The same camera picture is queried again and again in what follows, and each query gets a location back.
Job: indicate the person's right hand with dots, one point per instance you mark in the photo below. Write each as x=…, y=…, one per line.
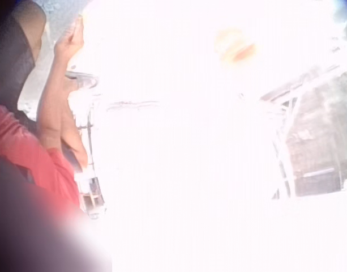
x=68, y=45

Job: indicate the grey metal round pan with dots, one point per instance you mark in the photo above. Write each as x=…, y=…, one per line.
x=84, y=77

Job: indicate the person's right fingers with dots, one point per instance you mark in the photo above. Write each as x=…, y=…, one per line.
x=77, y=29

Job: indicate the white metal frame rack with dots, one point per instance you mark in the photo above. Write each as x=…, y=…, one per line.
x=287, y=158

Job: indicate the orange yellow round object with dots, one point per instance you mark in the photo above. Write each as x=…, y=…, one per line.
x=235, y=48

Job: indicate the brown wooden stool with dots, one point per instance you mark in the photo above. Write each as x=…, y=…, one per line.
x=94, y=190

